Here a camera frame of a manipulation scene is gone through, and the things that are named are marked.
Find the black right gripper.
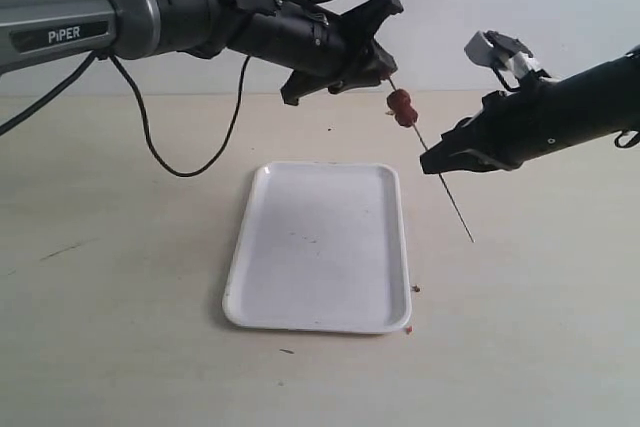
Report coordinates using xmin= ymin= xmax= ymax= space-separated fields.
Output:
xmin=419 ymin=89 xmax=555 ymax=175

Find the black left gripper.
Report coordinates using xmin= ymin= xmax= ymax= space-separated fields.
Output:
xmin=239 ymin=0 xmax=404 ymax=106

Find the thin metal skewer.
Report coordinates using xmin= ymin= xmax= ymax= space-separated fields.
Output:
xmin=386 ymin=78 xmax=475 ymax=243

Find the red berry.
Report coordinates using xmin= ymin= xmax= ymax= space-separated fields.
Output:
xmin=394 ymin=104 xmax=418 ymax=128
xmin=386 ymin=89 xmax=411 ymax=113

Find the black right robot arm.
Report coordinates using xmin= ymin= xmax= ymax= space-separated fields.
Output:
xmin=420 ymin=48 xmax=639 ymax=175

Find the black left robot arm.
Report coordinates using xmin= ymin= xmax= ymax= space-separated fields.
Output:
xmin=1 ymin=0 xmax=403 ymax=106

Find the white rectangular plastic tray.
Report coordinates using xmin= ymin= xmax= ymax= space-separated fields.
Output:
xmin=222 ymin=162 xmax=412 ymax=335

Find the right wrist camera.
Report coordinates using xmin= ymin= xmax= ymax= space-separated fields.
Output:
xmin=464 ymin=30 xmax=544 ymax=80

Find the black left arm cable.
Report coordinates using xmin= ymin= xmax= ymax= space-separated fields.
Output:
xmin=0 ymin=49 xmax=251 ymax=178

